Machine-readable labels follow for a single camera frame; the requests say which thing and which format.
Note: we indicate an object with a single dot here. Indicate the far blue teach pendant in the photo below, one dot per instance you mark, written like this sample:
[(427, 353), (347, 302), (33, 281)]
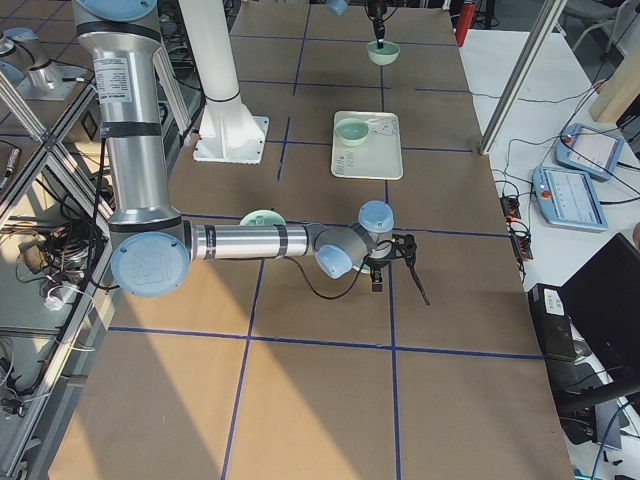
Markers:
[(584, 148)]

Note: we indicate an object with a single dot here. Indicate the white serving tray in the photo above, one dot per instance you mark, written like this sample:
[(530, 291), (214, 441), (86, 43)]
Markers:
[(378, 158)]

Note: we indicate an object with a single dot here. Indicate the aluminium frame post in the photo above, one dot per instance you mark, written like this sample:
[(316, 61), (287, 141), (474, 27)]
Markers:
[(543, 26)]

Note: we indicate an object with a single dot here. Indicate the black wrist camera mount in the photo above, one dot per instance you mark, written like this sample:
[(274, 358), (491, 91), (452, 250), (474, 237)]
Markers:
[(406, 246)]

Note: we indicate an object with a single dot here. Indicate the blue teach pendant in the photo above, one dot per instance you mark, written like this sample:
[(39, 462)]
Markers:
[(584, 148), (567, 199)]

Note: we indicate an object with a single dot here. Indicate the orange terminal block strip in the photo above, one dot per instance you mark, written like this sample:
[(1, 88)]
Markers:
[(519, 232)]

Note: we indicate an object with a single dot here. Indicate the near blue teach pendant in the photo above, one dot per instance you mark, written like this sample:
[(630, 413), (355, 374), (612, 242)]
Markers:
[(567, 199)]

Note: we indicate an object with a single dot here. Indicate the green plate under arm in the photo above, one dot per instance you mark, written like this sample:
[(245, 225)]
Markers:
[(262, 217)]

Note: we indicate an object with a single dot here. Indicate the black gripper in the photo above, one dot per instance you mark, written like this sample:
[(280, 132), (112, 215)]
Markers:
[(376, 267)]

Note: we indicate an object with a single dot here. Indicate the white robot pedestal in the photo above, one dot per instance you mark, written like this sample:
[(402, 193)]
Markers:
[(228, 132)]

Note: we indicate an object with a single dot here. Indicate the green bowl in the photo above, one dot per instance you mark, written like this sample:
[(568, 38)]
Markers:
[(383, 54), (351, 132)]

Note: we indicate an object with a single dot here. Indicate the white plastic spoon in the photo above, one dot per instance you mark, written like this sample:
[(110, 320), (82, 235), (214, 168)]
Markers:
[(382, 122)]

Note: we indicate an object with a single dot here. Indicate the black computer monitor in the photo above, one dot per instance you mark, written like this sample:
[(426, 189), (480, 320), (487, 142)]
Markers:
[(602, 300)]

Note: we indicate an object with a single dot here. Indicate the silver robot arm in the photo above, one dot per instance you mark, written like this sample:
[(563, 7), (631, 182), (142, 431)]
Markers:
[(153, 244)]

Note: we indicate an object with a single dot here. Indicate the red fire extinguisher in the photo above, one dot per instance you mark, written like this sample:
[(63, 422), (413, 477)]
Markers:
[(465, 21)]

